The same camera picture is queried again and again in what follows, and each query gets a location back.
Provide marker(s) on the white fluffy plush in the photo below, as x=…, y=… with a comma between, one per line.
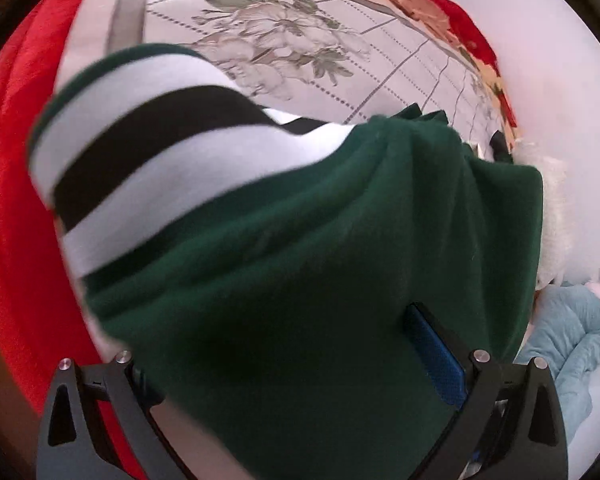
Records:
x=552, y=220

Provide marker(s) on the green and white striped jersey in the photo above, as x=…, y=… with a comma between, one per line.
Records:
x=290, y=270

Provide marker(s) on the light blue quilt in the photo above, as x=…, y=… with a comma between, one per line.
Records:
x=575, y=330

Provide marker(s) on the white floral bed sheet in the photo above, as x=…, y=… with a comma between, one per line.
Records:
x=300, y=15

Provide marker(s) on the red floral blanket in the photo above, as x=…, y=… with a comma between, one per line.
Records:
x=15, y=210

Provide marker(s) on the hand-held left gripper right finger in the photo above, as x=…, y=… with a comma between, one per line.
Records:
x=436, y=360

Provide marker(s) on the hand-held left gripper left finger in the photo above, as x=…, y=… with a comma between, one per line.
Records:
x=82, y=410

